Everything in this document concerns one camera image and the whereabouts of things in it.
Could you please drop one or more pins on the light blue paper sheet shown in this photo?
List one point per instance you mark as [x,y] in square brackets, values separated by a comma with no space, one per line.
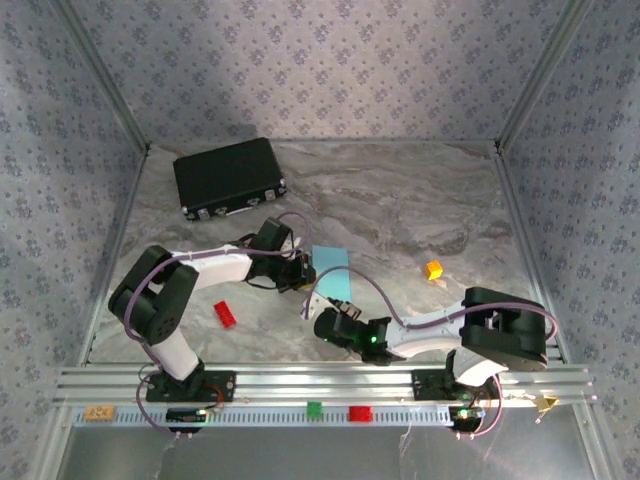
[332,270]

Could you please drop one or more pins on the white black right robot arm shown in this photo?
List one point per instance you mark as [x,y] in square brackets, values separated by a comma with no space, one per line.
[425,335]

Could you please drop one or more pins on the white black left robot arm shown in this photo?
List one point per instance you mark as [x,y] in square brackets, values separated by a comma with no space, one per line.
[220,270]

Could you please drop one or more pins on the square red toy brick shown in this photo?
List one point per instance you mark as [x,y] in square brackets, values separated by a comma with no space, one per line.
[360,414]

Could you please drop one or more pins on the long red toy brick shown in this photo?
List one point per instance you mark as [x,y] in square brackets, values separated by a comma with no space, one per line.
[225,315]

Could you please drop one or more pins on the green toy brick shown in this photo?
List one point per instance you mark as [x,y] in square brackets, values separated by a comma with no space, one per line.
[314,409]

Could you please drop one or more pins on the yellow cube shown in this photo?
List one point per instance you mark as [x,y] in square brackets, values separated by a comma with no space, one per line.
[433,270]

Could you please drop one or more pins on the black hard case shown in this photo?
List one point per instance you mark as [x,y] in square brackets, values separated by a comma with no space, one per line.
[220,170]

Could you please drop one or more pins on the small gold triangular piece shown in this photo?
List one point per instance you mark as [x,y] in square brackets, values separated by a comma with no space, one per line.
[546,402]

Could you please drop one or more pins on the orange toy brick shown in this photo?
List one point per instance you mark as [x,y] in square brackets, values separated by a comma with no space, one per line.
[99,413]

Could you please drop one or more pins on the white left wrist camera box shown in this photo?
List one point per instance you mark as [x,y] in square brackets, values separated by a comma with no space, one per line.
[296,245]

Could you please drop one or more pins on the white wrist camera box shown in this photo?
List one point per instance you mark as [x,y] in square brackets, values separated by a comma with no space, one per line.
[315,305]
[296,245]

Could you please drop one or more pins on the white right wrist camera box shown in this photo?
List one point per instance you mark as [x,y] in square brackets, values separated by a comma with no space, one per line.
[315,305]

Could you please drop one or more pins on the aluminium mounting rail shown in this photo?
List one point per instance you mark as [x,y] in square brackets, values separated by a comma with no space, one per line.
[325,382]

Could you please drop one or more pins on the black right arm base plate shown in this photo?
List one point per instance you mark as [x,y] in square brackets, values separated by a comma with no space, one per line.
[425,385]

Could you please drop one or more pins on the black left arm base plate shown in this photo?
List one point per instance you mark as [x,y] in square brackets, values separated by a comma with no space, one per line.
[225,385]

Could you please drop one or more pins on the aluminium side rail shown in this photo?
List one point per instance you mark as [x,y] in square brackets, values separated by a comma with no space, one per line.
[512,190]
[123,225]

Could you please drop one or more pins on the aluminium corner post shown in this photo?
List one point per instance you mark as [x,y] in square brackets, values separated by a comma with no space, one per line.
[106,75]
[540,75]

